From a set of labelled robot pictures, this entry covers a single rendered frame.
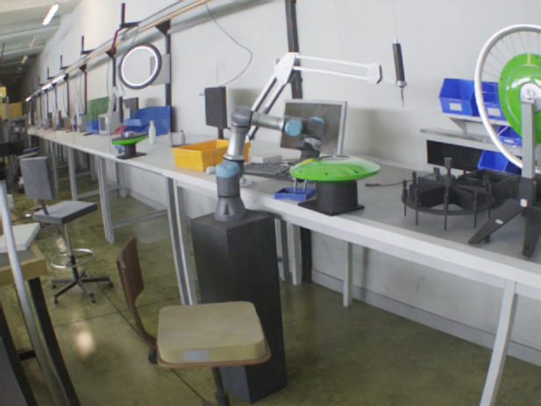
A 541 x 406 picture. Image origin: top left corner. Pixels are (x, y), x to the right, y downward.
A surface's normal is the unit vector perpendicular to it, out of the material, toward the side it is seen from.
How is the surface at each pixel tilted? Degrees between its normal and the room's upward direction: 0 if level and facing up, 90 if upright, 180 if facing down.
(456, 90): 88
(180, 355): 90
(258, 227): 90
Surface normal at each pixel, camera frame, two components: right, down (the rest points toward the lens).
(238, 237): 0.70, 0.14
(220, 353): 0.16, 0.24
